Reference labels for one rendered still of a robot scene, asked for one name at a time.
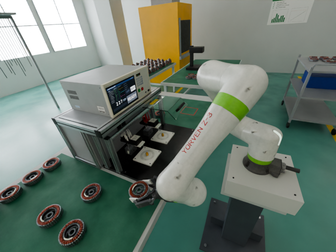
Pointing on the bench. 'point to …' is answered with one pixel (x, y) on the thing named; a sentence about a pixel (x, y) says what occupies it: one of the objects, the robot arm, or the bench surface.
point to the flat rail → (128, 124)
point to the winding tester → (77, 101)
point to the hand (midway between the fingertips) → (139, 190)
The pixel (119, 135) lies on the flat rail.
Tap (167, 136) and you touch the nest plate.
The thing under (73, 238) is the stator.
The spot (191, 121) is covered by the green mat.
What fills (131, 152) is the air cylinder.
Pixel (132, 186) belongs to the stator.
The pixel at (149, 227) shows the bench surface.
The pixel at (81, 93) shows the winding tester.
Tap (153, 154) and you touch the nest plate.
